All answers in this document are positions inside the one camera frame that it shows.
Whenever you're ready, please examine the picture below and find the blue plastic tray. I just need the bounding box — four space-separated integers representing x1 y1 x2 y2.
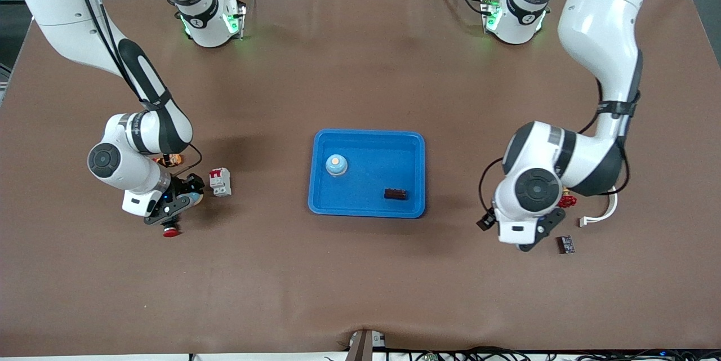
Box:
308 128 426 219

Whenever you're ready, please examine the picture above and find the white red circuit breaker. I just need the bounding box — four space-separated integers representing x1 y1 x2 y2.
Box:
209 167 233 198

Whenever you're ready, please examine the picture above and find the white curved pipe clamp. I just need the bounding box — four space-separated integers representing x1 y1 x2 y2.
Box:
579 189 618 228

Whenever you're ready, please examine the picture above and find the brown table mat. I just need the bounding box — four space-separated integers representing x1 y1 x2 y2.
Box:
0 0 721 357

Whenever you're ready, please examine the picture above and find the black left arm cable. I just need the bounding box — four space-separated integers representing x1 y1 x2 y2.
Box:
478 77 643 218

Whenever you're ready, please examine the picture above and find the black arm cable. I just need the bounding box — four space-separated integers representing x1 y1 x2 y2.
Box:
70 0 203 179
478 77 643 218

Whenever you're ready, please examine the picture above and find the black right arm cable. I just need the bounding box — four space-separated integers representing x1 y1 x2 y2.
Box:
70 0 203 179

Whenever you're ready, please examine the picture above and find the black cable bundle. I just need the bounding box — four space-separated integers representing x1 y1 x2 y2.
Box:
324 346 721 361

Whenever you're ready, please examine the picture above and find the grey metal bracket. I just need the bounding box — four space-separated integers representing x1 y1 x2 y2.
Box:
345 329 388 361

